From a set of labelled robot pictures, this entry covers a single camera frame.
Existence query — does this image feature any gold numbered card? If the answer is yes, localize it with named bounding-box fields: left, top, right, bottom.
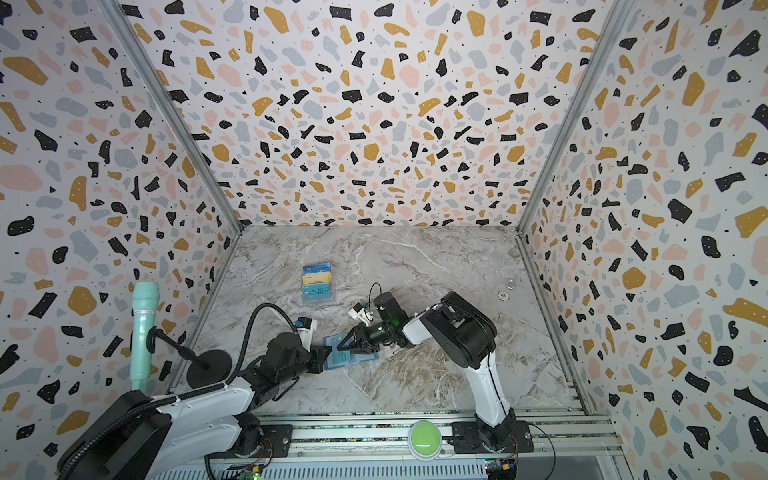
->
left=302, top=273, right=332, bottom=285

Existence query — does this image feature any teal card from holder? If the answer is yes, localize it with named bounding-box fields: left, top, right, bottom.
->
left=327, top=337, right=352, bottom=369

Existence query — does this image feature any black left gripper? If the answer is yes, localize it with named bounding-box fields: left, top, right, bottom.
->
left=281, top=344, right=338, bottom=387

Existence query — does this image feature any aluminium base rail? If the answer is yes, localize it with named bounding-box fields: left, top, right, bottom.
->
left=163, top=408, right=633, bottom=479

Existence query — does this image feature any dark blue VIP card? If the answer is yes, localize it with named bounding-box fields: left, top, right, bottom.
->
left=303, top=262, right=332, bottom=275

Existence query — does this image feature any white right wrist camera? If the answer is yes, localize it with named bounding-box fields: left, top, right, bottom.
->
left=348, top=302, right=374, bottom=326

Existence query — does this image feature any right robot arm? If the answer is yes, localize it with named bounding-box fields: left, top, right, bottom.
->
left=337, top=291, right=516, bottom=451

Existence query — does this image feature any aluminium corner post right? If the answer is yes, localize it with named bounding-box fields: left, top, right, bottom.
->
left=517, top=0, right=638, bottom=235

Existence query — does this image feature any aluminium corner post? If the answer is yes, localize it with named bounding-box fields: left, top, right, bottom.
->
left=517, top=0, right=638, bottom=235
left=95, top=0, right=244, bottom=234

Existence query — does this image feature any green round button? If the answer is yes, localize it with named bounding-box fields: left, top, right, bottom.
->
left=407, top=420, right=442, bottom=461

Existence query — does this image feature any aluminium corner post left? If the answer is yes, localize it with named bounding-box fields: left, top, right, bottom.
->
left=95, top=0, right=244, bottom=234

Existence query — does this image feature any teal VIP card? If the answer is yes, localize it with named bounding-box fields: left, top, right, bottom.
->
left=302, top=283, right=333, bottom=302

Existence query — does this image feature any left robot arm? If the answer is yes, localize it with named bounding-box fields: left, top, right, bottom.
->
left=57, top=332, right=332, bottom=479

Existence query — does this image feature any mint green microphone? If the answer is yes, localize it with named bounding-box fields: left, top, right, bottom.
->
left=130, top=281, right=160, bottom=394

